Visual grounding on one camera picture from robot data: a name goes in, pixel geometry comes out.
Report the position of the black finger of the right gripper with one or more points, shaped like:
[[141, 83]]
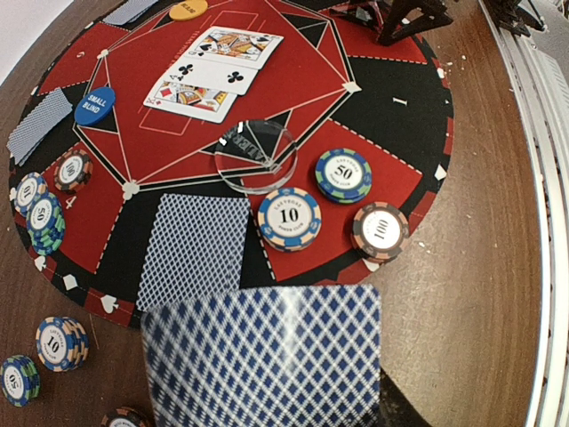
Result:
[[433, 14]]

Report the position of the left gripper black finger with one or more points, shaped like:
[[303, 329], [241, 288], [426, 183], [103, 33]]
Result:
[[395, 409]]

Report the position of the black triangle all-in marker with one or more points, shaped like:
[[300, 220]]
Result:
[[365, 13]]

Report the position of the blue playing card deck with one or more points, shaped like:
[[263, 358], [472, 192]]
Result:
[[267, 356]]

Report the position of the king of spades card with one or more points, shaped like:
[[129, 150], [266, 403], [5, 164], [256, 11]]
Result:
[[234, 46]]

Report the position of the green fifty chips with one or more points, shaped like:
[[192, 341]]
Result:
[[45, 223], [344, 176]]

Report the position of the brown hundred chip sector two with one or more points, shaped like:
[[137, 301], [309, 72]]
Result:
[[380, 232]]

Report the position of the clear acrylic dealer button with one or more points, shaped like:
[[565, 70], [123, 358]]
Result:
[[256, 157]]

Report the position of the orange big blind button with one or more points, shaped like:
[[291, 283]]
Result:
[[188, 10]]

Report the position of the dealt card sector three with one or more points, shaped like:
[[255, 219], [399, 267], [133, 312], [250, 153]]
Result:
[[196, 248]]

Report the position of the dealt card sector seven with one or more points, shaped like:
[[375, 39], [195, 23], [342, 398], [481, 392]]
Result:
[[128, 12]]

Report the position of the blue small blind button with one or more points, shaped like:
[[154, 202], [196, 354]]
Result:
[[95, 106]]

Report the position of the blue white poker chip stack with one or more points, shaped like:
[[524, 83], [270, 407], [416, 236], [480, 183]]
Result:
[[62, 344]]

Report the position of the brown hundred chips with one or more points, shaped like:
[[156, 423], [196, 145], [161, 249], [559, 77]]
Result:
[[73, 171]]

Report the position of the dealt card sector five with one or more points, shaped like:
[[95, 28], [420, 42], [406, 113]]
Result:
[[35, 126]]

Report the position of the single blue ten chip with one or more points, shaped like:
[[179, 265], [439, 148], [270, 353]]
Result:
[[31, 185]]

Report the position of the king of diamonds card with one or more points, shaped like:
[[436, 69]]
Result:
[[190, 101]]

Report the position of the round red black poker mat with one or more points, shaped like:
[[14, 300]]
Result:
[[329, 83]]

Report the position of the brown poker chip stack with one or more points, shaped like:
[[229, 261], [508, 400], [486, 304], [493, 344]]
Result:
[[125, 417]]

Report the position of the green poker chip stack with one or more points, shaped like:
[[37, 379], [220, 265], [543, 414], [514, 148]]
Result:
[[20, 380]]

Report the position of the front aluminium rail base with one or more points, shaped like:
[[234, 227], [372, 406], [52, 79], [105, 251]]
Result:
[[537, 66]]

